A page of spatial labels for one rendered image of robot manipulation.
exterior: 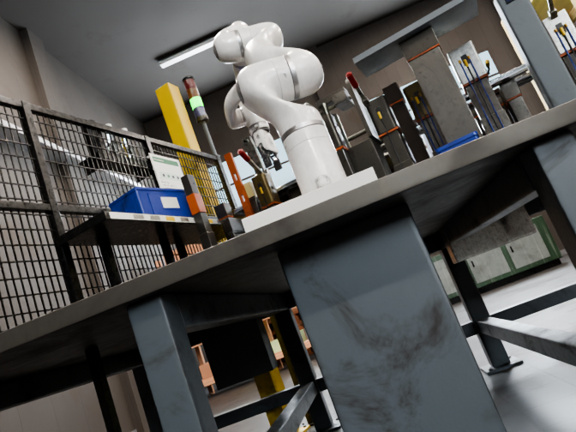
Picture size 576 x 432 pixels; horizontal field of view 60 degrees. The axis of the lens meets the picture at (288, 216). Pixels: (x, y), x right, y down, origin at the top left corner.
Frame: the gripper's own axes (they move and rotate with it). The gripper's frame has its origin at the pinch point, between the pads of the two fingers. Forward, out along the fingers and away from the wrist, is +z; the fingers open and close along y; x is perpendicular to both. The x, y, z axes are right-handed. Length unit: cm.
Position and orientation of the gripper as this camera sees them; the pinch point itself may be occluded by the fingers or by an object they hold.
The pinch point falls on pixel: (273, 166)
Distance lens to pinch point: 203.2
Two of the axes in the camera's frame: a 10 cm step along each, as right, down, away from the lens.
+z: 3.5, 9.1, -2.0
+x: -8.4, 4.0, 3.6
